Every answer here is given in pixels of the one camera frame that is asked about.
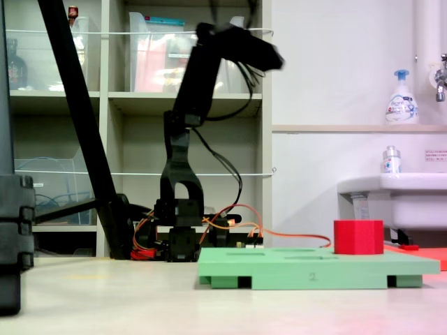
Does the pink pouch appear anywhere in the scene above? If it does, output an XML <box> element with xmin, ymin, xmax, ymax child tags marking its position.
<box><xmin>134</xmin><ymin>36</ymin><xmax>168</xmax><ymax>93</ymax></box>

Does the white wall sticker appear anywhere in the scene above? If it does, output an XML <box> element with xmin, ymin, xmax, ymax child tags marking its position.
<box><xmin>424</xmin><ymin>149</ymin><xmax>447</xmax><ymax>163</ymax></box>

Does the black servo cable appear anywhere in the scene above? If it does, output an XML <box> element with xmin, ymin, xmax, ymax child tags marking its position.
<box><xmin>205</xmin><ymin>0</ymin><xmax>266</xmax><ymax>122</ymax></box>

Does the narrow clear plastic bin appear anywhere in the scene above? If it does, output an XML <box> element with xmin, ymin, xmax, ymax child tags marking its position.
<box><xmin>69</xmin><ymin>15</ymin><xmax>102</xmax><ymax>92</ymax></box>

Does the long orange and black cable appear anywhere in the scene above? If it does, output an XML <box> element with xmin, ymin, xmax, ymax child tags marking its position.
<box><xmin>191</xmin><ymin>127</ymin><xmax>332</xmax><ymax>249</ymax></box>

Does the notched black tripod leg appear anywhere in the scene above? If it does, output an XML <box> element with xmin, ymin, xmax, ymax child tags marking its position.
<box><xmin>0</xmin><ymin>0</ymin><xmax>36</xmax><ymax>317</ymax></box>

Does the white ceramic sink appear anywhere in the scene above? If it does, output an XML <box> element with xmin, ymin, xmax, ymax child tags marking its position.
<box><xmin>337</xmin><ymin>172</ymin><xmax>447</xmax><ymax>246</ymax></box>

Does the low clear plastic box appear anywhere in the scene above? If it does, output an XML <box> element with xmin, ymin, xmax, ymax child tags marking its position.
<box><xmin>13</xmin><ymin>158</ymin><xmax>98</xmax><ymax>227</ymax></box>

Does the beige shelf unit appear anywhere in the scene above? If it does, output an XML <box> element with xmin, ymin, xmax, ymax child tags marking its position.
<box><xmin>0</xmin><ymin>0</ymin><xmax>274</xmax><ymax>259</ymax></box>

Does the red octagonal pillar block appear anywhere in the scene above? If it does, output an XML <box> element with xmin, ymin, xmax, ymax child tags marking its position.
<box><xmin>333</xmin><ymin>218</ymin><xmax>385</xmax><ymax>255</ymax></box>

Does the white shelf cord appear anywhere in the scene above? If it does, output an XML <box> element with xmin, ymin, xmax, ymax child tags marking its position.
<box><xmin>13</xmin><ymin>167</ymin><xmax>277</xmax><ymax>177</ymax></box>
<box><xmin>5</xmin><ymin>27</ymin><xmax>275</xmax><ymax>38</ymax></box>

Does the teal labelled package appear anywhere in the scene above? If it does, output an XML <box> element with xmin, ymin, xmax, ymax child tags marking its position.
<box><xmin>143</xmin><ymin>14</ymin><xmax>186</xmax><ymax>28</ymax></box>

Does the chrome faucet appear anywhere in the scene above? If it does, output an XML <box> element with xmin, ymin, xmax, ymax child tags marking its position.
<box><xmin>428</xmin><ymin>53</ymin><xmax>447</xmax><ymax>103</ymax></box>

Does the orange red jumper wire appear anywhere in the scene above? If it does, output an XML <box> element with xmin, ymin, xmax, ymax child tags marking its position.
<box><xmin>202</xmin><ymin>204</ymin><xmax>264</xmax><ymax>241</ymax></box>

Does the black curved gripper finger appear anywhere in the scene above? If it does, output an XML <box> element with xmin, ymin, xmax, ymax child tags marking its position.
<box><xmin>256</xmin><ymin>36</ymin><xmax>280</xmax><ymax>57</ymax></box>

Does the small circuit board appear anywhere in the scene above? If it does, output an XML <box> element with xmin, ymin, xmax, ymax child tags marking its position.
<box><xmin>235</xmin><ymin>239</ymin><xmax>265</xmax><ymax>250</ymax></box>

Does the white blue soap dispenser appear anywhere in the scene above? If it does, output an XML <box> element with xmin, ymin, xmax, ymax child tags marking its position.
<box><xmin>385</xmin><ymin>68</ymin><xmax>420</xmax><ymax>126</ymax></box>

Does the large clear plastic bin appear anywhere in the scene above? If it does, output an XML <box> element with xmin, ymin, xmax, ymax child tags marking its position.
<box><xmin>128</xmin><ymin>11</ymin><xmax>246</xmax><ymax>94</ymax></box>

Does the thick black tripod leg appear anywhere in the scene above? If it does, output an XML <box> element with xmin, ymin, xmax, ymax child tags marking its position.
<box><xmin>36</xmin><ymin>0</ymin><xmax>136</xmax><ymax>261</ymax></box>

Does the thin black tripod leg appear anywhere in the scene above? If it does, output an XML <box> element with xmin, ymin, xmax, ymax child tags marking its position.
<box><xmin>34</xmin><ymin>198</ymin><xmax>99</xmax><ymax>225</ymax></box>

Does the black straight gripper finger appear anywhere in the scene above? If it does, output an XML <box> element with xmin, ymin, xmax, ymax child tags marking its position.
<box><xmin>254</xmin><ymin>50</ymin><xmax>286</xmax><ymax>70</ymax></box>

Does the green shape sorter board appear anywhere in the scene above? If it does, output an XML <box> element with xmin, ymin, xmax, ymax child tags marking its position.
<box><xmin>197</xmin><ymin>246</ymin><xmax>441</xmax><ymax>290</ymax></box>

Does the small clear sanitizer bottle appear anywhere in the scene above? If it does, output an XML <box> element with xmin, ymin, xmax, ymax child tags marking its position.
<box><xmin>381</xmin><ymin>145</ymin><xmax>402</xmax><ymax>174</ymax></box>

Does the dark glass bottle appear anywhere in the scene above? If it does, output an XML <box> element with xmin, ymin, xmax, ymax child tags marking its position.
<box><xmin>6</xmin><ymin>37</ymin><xmax>29</xmax><ymax>91</ymax></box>

